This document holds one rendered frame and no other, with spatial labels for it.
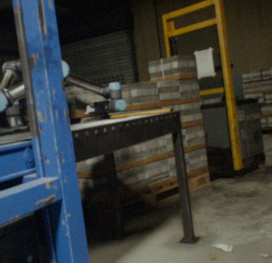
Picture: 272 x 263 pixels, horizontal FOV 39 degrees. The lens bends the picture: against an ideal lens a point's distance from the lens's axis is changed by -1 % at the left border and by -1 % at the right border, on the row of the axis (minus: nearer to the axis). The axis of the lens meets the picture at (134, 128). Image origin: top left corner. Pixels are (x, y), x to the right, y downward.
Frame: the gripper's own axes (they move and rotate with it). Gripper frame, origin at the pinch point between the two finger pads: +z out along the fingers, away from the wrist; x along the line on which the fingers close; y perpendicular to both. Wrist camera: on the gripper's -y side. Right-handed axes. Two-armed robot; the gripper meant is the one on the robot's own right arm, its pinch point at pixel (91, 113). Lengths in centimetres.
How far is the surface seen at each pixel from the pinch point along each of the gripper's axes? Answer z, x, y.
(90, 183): 11, 2, -51
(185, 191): -71, -9, -54
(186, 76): 12, -126, 23
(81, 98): 8.5, 1.2, 11.9
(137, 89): 10, -57, 15
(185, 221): -69, -8, -73
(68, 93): 15.8, 6.2, 16.7
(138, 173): 10, -46, -54
